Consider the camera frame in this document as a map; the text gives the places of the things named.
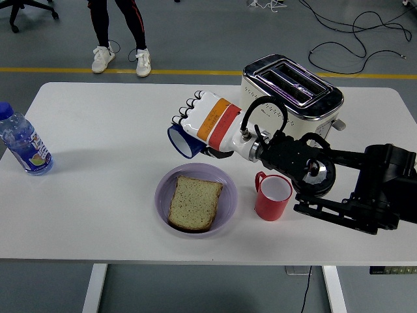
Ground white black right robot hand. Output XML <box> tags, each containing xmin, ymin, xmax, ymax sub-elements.
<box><xmin>171</xmin><ymin>90</ymin><xmax>258</xmax><ymax>161</ymax></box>

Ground blue cup with handle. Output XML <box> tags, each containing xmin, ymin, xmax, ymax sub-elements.
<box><xmin>167</xmin><ymin>125</ymin><xmax>205</xmax><ymax>160</ymax></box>

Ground slice of toast bread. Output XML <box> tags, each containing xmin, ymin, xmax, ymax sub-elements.
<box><xmin>167</xmin><ymin>175</ymin><xmax>224</xmax><ymax>233</ymax></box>

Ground desk height control panel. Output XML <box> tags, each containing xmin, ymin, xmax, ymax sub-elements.
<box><xmin>369</xmin><ymin>265</ymin><xmax>417</xmax><ymax>275</ymax></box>

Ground purple round plate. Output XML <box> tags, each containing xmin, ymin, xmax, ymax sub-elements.
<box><xmin>154</xmin><ymin>162</ymin><xmax>238</xmax><ymax>240</ymax></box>

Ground cream and chrome toaster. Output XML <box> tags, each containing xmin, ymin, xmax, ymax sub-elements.
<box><xmin>240</xmin><ymin>53</ymin><xmax>347</xmax><ymax>154</ymax></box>

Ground person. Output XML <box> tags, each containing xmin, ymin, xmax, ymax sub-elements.
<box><xmin>85</xmin><ymin>0</ymin><xmax>152</xmax><ymax>78</ymax></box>

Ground water bottle with blue cap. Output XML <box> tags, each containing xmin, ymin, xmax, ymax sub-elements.
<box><xmin>0</xmin><ymin>102</ymin><xmax>54</xmax><ymax>177</ymax></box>

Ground white table leg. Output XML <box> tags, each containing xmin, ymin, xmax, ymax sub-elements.
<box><xmin>81</xmin><ymin>263</ymin><xmax>109</xmax><ymax>313</ymax></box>
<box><xmin>322</xmin><ymin>265</ymin><xmax>348</xmax><ymax>313</ymax></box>

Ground black office chair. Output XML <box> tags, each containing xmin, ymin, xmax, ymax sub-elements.
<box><xmin>0</xmin><ymin>0</ymin><xmax>60</xmax><ymax>34</ymax></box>

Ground thin black looped cable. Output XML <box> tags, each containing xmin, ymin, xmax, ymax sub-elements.
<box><xmin>107</xmin><ymin>39</ymin><xmax>141</xmax><ymax>63</ymax></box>

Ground red cup with handle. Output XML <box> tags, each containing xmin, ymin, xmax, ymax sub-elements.
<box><xmin>253</xmin><ymin>171</ymin><xmax>293</xmax><ymax>222</ymax></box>

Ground white cords on floor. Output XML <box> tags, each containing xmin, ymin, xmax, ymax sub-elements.
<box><xmin>246</xmin><ymin>0</ymin><xmax>287</xmax><ymax>14</ymax></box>

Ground thin black hanging cable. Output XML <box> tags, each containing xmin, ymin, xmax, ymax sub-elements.
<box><xmin>299</xmin><ymin>265</ymin><xmax>313</xmax><ymax>313</ymax></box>

